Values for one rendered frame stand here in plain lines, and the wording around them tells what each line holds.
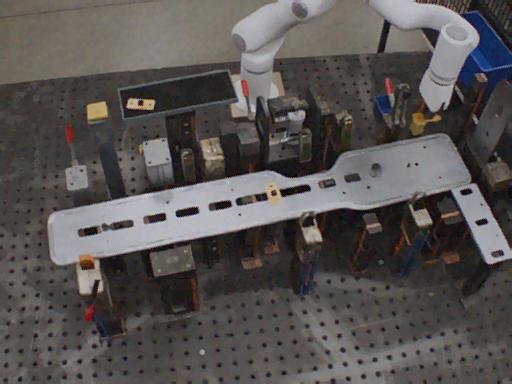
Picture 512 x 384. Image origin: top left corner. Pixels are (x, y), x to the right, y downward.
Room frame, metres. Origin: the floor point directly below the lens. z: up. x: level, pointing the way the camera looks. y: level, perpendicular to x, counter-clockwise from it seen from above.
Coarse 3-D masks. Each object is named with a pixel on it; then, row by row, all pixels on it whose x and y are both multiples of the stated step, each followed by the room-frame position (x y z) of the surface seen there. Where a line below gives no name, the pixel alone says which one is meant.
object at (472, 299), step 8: (496, 256) 0.85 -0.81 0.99; (480, 264) 0.86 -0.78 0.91; (488, 264) 0.84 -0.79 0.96; (496, 264) 0.83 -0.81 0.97; (472, 272) 0.87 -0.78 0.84; (480, 272) 0.84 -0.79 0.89; (488, 272) 0.84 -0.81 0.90; (464, 280) 0.90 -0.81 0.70; (472, 280) 0.85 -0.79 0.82; (480, 280) 0.83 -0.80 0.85; (456, 288) 0.87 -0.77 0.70; (464, 288) 0.86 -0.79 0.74; (472, 288) 0.83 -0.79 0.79; (480, 288) 0.84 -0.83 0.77; (464, 296) 0.84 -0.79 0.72; (472, 296) 0.84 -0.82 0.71; (464, 304) 0.81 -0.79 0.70; (472, 304) 0.81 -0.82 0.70
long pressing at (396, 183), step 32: (352, 160) 1.20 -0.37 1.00; (384, 160) 1.21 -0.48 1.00; (416, 160) 1.21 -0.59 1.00; (448, 160) 1.21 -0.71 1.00; (160, 192) 1.06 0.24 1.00; (192, 192) 1.07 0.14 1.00; (224, 192) 1.07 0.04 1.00; (256, 192) 1.07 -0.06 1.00; (320, 192) 1.08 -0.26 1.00; (352, 192) 1.08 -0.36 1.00; (384, 192) 1.08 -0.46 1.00; (64, 224) 0.94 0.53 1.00; (96, 224) 0.94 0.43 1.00; (160, 224) 0.95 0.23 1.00; (192, 224) 0.95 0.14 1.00; (224, 224) 0.95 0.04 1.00; (256, 224) 0.96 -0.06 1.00; (64, 256) 0.83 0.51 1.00; (96, 256) 0.83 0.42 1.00
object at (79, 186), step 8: (72, 168) 1.11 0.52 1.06; (80, 168) 1.11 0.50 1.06; (72, 176) 1.08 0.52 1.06; (80, 176) 1.08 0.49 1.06; (88, 176) 1.11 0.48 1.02; (72, 184) 1.05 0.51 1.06; (80, 184) 1.05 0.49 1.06; (88, 184) 1.06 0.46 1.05; (72, 192) 1.03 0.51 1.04; (80, 192) 1.03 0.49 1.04; (88, 192) 1.04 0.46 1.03; (72, 200) 1.03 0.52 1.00; (80, 200) 1.03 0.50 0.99; (88, 200) 1.04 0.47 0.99; (88, 232) 1.03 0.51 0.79; (96, 232) 1.04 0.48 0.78
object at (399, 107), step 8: (400, 88) 1.33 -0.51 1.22; (408, 88) 1.34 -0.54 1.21; (400, 96) 1.33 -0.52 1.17; (408, 96) 1.31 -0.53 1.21; (400, 104) 1.33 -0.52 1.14; (392, 112) 1.33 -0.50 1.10; (400, 112) 1.33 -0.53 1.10; (392, 120) 1.32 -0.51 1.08; (400, 120) 1.32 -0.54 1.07; (392, 128) 1.30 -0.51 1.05
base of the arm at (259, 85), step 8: (240, 80) 1.75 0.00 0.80; (248, 80) 1.63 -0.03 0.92; (256, 80) 1.62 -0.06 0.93; (264, 80) 1.62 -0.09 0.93; (240, 88) 1.67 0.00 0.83; (248, 88) 1.63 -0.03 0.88; (256, 88) 1.62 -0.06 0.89; (264, 88) 1.63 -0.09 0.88; (272, 88) 1.71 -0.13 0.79; (240, 96) 1.66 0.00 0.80; (256, 96) 1.62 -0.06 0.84; (264, 96) 1.63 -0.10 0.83; (272, 96) 1.67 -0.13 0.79; (240, 104) 1.62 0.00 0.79
